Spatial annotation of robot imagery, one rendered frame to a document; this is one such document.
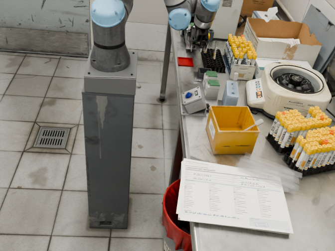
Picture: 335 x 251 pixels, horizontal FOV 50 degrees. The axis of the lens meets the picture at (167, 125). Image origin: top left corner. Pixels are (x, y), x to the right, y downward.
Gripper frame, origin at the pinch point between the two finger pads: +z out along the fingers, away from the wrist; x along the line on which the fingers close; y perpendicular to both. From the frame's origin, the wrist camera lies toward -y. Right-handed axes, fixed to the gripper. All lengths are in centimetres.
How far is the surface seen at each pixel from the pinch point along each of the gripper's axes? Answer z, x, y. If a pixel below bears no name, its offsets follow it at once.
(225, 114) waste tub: -28, 5, 45
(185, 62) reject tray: 0.0, -4.1, 9.5
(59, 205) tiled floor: 70, -64, 64
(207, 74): -15.0, 2.6, 23.0
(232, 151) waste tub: -30, 7, 58
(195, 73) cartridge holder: -6.4, -0.6, 18.2
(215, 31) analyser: 9.7, 12.4, -15.8
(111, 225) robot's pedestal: 61, -34, 75
